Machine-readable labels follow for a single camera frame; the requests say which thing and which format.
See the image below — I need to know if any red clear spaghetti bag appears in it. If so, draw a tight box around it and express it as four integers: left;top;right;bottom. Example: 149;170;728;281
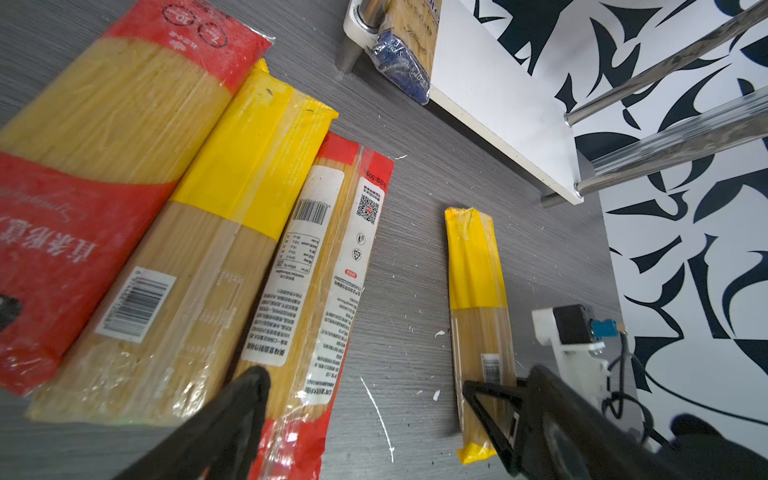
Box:
233;133;394;479

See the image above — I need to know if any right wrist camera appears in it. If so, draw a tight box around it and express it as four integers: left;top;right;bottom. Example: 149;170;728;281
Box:
532;304;619;408

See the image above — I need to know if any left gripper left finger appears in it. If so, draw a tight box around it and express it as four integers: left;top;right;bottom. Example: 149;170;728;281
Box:
116;366;271;479

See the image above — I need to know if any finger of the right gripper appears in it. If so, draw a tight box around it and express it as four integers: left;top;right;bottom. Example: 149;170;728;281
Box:
462;378;531;477

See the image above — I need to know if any white two-tier shelf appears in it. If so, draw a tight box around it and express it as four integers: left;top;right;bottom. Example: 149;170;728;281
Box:
334;0;768;208

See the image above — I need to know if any yellow spaghetti bag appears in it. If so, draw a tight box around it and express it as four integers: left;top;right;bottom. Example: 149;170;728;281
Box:
444;207;517;464
26;62;337;426

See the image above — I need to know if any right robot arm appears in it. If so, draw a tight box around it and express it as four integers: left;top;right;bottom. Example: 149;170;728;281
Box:
462;370;767;479

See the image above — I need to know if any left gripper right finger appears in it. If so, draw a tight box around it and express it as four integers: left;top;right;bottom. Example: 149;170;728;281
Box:
524;365;685;479

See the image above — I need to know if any blue De Cecco spaghetti bag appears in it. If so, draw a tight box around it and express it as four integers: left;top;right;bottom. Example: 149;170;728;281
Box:
368;0;442;105

